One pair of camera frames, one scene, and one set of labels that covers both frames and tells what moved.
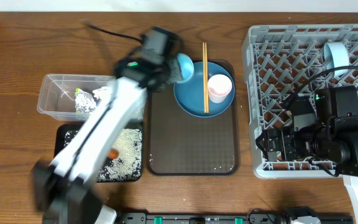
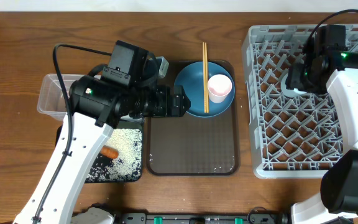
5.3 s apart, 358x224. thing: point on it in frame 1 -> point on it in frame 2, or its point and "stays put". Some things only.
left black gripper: [172, 63] -> [163, 109]
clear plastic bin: [56, 96] stays put
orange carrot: [112, 154] stays put
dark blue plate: [189, 95] stays put
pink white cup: [219, 86] stays put
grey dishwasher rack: [279, 60] stays put
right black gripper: [272, 135] -> [293, 80]
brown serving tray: [180, 144] stays put
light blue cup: [186, 67] -> [289, 93]
